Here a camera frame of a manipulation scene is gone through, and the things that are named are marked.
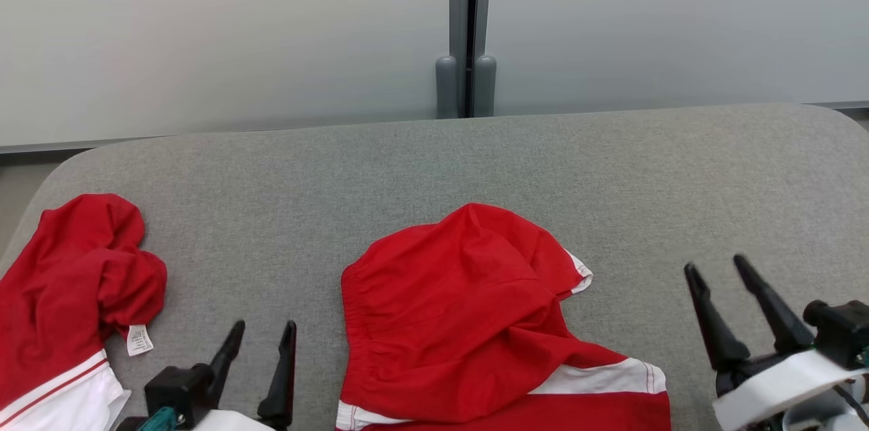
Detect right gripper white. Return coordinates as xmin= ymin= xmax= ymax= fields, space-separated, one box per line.
xmin=684 ymin=253 xmax=869 ymax=431

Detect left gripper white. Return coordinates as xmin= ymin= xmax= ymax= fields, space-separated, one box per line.
xmin=187 ymin=320 xmax=298 ymax=431

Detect red shorts with white stripes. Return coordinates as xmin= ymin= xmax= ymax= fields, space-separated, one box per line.
xmin=336 ymin=202 xmax=673 ymax=431

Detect grey vertical partition post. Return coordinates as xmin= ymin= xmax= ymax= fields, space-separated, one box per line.
xmin=448 ymin=0 xmax=494 ymax=119

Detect grey fabric sofa seat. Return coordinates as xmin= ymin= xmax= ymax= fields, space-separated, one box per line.
xmin=0 ymin=103 xmax=869 ymax=431

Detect grey cylindrical post foot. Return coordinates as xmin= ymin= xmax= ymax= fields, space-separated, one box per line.
xmin=435 ymin=55 xmax=459 ymax=120
xmin=473 ymin=55 xmax=498 ymax=118

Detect red jersey with white sleeves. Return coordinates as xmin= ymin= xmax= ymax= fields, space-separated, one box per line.
xmin=0 ymin=193 xmax=168 ymax=431

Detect left camera teal plug cable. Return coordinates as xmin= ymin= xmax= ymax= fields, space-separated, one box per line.
xmin=139 ymin=407 xmax=179 ymax=431

